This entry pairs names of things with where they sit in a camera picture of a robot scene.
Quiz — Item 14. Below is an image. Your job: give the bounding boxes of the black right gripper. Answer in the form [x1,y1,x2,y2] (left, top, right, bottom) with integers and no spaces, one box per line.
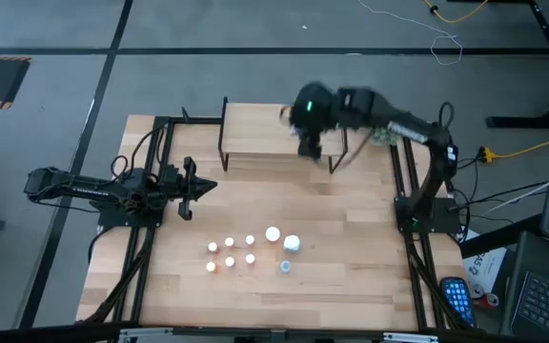
[287,81,340,162]

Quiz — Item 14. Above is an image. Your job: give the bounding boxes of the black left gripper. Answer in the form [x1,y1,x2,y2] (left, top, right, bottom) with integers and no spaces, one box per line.
[158,155,219,222]

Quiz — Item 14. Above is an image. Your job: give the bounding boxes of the large clear medicine bottle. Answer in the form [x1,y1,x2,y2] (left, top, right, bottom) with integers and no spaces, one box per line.
[282,233,302,253]

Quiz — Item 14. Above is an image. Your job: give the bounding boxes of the wooden shelf black metal legs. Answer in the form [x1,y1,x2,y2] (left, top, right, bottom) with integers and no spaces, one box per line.
[216,96,350,175]

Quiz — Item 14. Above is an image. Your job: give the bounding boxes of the green succulent in white pot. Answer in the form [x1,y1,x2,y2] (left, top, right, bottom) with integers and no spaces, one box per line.
[369,124,399,148]

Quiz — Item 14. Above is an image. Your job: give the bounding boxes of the white printed cardboard box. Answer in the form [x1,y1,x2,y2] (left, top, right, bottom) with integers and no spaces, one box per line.
[459,228,512,296]

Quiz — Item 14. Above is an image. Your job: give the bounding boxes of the black smartphone lit screen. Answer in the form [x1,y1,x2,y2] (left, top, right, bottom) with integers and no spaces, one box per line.
[439,275,478,330]

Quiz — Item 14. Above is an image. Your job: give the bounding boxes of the black keyboard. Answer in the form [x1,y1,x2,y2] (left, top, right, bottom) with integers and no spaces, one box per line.
[500,231,549,343]

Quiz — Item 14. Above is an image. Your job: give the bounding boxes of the black aluminium frame rail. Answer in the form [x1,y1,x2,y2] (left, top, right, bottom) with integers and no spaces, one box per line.
[401,137,447,331]
[389,142,424,331]
[111,116,160,326]
[131,118,176,326]

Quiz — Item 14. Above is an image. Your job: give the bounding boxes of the black metal camera bar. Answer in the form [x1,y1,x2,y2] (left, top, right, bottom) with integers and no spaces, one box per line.
[0,319,483,343]

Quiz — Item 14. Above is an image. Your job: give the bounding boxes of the thin white floor cable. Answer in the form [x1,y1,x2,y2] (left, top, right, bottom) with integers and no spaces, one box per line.
[356,0,465,67]

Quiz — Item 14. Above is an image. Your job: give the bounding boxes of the yellow extension cord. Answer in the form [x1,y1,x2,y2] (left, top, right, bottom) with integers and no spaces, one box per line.
[476,137,549,163]

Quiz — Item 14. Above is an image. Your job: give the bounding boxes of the yellow floor cable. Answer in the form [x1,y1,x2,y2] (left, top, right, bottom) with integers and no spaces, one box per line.
[421,0,491,25]

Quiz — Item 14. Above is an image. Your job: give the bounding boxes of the black desk frame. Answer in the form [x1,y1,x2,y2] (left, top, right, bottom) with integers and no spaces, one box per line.
[485,0,549,130]

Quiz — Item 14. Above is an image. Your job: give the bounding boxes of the thick white cable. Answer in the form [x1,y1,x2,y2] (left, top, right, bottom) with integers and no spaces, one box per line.
[482,163,549,217]

